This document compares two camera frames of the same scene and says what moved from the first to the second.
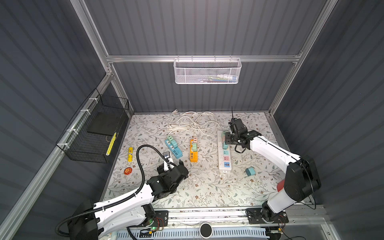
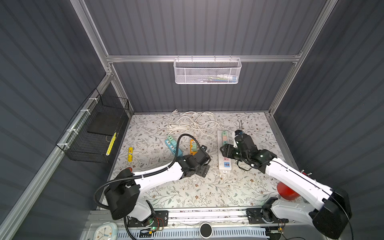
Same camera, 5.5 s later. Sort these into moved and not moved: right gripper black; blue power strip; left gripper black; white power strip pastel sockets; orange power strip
Moved: right gripper black; left gripper black
Not moved: white power strip pastel sockets; orange power strip; blue power strip
